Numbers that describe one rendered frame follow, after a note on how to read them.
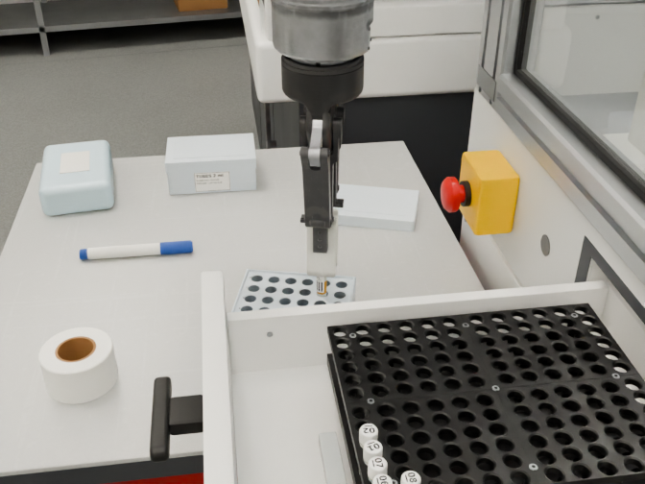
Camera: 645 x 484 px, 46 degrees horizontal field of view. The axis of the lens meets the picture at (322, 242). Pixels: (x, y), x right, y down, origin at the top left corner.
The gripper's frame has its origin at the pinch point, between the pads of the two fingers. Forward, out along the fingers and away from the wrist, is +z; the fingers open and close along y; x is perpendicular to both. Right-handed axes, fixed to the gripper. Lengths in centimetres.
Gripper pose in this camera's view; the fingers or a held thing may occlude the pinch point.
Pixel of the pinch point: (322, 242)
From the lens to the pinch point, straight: 79.3
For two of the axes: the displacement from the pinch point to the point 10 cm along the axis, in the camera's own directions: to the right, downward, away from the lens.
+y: 1.2, -5.3, 8.4
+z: 0.0, 8.4, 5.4
